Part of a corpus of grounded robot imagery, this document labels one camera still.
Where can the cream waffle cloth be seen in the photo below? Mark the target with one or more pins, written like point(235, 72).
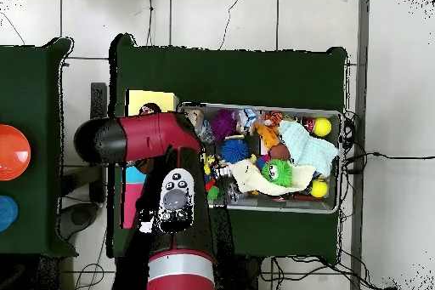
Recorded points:
point(251, 179)

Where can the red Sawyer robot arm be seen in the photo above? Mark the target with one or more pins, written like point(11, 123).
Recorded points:
point(153, 133)

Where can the wooden box with three holes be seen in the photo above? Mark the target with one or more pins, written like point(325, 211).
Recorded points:
point(163, 99)

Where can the shallow clear mesh bin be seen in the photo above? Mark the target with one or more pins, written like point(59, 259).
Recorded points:
point(272, 205)

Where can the blue spiky ball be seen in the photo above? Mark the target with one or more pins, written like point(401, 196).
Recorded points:
point(234, 150)

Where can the purple spiky ball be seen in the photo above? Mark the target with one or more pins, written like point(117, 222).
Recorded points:
point(222, 125)

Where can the brown toy football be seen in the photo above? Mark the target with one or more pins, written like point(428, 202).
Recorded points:
point(279, 152)

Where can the orange tiger plush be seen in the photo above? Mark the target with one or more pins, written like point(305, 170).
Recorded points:
point(274, 117)

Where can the green fuzzy googly-eyed toy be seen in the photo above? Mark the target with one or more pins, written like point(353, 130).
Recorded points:
point(277, 173)

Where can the dark green table cloth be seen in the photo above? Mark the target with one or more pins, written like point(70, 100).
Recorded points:
point(34, 99)
point(238, 75)

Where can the light blue waffle cloth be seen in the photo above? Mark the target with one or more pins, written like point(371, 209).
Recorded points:
point(312, 150)

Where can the yellow ball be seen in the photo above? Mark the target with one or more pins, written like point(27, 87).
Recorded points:
point(322, 127)
point(319, 188)

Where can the grey stand foot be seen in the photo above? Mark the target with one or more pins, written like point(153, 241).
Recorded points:
point(80, 217)

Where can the orange plastic bowl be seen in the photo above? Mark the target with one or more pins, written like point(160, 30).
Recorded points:
point(13, 152)

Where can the blue ribbed cup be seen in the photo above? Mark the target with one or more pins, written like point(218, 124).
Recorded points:
point(6, 213)

